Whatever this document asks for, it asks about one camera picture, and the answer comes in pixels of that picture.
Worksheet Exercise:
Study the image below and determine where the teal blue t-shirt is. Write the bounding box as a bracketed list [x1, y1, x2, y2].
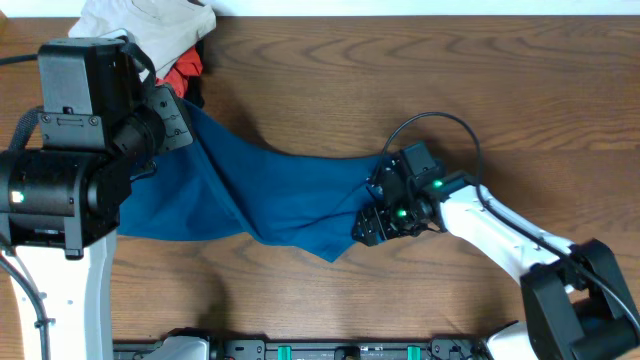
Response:
[118, 103, 377, 262]

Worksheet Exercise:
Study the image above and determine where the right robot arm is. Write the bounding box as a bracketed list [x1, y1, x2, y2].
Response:
[352, 143, 639, 360]

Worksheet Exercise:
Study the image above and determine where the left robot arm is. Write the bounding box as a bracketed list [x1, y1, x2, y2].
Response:
[1, 31, 195, 359]

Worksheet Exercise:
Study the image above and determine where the beige crumpled garment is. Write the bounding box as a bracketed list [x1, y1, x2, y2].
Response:
[69, 0, 216, 78]

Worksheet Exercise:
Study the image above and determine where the red-orange garment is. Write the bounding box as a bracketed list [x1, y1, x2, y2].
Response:
[156, 46, 203, 98]

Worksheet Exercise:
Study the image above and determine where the black garment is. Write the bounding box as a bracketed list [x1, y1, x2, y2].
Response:
[184, 40, 205, 108]

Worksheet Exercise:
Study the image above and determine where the black mounting rail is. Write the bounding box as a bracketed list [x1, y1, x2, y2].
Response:
[113, 328, 492, 360]

